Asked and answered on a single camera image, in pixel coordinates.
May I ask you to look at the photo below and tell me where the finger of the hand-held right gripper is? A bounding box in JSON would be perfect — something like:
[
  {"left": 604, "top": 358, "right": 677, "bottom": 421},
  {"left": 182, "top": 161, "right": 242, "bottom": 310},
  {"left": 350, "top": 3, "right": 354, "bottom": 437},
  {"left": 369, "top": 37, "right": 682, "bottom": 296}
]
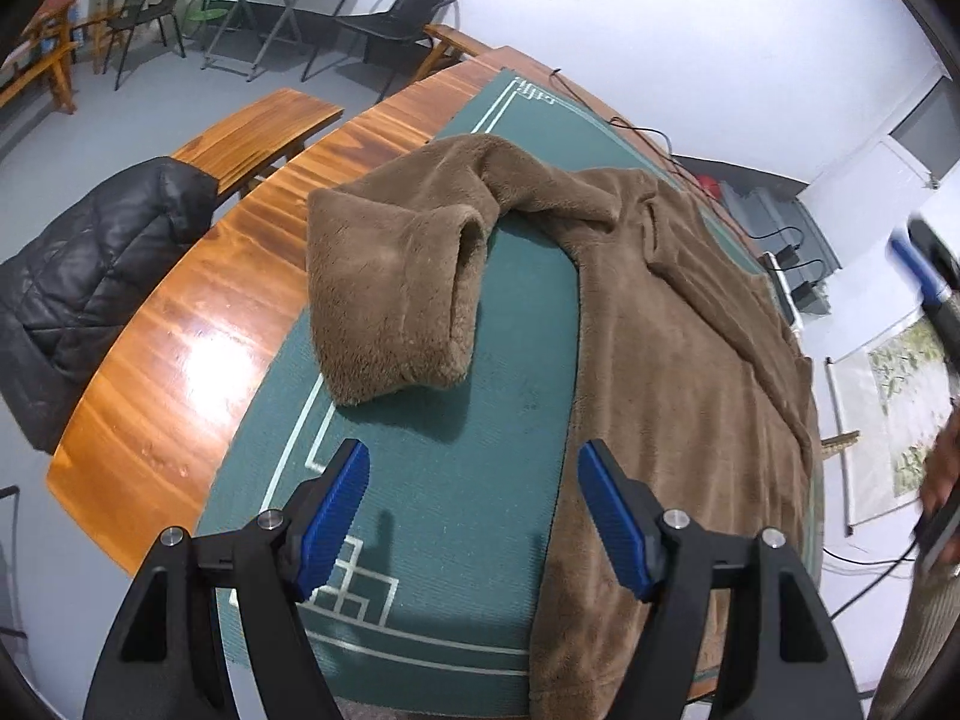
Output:
[{"left": 885, "top": 214, "right": 960, "bottom": 372}]

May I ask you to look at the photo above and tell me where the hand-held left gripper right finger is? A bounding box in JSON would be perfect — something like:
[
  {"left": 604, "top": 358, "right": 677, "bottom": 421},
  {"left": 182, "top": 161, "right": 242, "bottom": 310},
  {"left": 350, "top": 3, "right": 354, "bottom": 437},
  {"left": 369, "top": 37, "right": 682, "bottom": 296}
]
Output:
[{"left": 577, "top": 439, "right": 863, "bottom": 720}]

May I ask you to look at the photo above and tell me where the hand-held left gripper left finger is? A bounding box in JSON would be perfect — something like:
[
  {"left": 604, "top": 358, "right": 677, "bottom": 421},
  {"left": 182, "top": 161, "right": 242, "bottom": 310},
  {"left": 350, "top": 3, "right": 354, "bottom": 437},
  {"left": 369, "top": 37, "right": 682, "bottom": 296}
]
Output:
[{"left": 82, "top": 437, "right": 372, "bottom": 720}]

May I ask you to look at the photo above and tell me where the brown fleece jacket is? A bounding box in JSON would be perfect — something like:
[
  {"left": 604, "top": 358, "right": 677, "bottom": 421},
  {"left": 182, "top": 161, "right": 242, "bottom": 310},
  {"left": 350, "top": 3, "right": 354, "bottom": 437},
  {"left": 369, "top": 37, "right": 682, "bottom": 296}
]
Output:
[{"left": 306, "top": 133, "right": 822, "bottom": 720}]

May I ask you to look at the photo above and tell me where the person's right forearm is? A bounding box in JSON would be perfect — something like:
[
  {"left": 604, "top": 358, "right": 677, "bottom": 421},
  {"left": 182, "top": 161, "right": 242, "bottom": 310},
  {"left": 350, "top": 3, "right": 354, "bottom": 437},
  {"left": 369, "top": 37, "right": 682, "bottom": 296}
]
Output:
[{"left": 866, "top": 559, "right": 960, "bottom": 720}]

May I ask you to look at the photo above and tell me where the person's right hand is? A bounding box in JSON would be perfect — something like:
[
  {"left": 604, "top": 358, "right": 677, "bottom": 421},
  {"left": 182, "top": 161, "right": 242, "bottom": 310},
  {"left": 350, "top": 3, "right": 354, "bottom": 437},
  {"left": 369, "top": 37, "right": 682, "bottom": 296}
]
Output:
[{"left": 919, "top": 416, "right": 960, "bottom": 518}]

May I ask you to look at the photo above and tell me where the white door with window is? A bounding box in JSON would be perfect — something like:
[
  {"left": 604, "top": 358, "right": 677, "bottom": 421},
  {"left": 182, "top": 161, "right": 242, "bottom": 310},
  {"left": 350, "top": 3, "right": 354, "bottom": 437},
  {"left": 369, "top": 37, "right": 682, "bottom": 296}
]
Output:
[{"left": 796, "top": 64, "right": 947, "bottom": 205}]

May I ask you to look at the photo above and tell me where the wooden stick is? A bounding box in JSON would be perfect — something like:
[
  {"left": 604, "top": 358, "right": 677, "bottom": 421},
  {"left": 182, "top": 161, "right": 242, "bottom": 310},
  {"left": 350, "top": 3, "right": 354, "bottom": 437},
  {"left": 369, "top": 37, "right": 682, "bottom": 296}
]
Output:
[{"left": 820, "top": 430, "right": 862, "bottom": 464}]

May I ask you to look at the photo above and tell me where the grey low cabinet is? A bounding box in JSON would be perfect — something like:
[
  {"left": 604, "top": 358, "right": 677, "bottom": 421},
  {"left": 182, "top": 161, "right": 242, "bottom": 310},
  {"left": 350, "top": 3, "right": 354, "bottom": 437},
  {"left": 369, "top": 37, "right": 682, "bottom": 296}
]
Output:
[{"left": 670, "top": 154, "right": 842, "bottom": 316}]

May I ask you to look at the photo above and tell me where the green table mat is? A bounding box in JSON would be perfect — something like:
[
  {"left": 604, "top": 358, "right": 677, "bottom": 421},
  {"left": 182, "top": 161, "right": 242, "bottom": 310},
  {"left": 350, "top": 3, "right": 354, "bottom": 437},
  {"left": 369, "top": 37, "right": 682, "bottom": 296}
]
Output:
[{"left": 195, "top": 67, "right": 796, "bottom": 717}]

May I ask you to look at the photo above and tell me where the black padded jacket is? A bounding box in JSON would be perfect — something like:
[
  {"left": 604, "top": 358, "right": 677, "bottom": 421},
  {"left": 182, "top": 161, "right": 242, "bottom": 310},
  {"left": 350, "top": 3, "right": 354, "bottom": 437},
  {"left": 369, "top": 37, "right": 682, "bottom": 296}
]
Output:
[{"left": 0, "top": 156, "right": 220, "bottom": 457}]

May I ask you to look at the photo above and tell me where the plain wooden bench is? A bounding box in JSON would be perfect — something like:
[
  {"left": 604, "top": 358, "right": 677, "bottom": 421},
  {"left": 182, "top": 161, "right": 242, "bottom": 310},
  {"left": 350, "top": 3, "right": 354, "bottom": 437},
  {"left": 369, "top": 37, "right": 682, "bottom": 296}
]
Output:
[{"left": 171, "top": 88, "right": 346, "bottom": 200}]

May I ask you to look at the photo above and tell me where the wooden bench with backrest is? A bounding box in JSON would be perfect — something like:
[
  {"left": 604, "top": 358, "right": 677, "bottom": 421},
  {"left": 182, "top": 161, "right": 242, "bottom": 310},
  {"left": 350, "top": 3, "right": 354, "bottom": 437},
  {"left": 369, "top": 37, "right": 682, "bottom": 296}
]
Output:
[{"left": 0, "top": 0, "right": 80, "bottom": 115}]

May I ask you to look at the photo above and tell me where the black floor cable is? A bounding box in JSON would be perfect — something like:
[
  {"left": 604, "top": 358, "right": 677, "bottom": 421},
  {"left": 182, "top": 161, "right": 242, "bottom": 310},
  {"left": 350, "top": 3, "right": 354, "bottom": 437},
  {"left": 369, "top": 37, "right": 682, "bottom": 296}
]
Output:
[{"left": 821, "top": 540, "right": 927, "bottom": 620}]

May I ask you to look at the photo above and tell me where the wall scroll painting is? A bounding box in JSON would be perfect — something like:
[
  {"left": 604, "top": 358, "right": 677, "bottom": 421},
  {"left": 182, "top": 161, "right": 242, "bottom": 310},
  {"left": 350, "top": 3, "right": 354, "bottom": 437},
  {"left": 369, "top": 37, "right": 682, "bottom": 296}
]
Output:
[{"left": 825, "top": 307, "right": 960, "bottom": 535}]

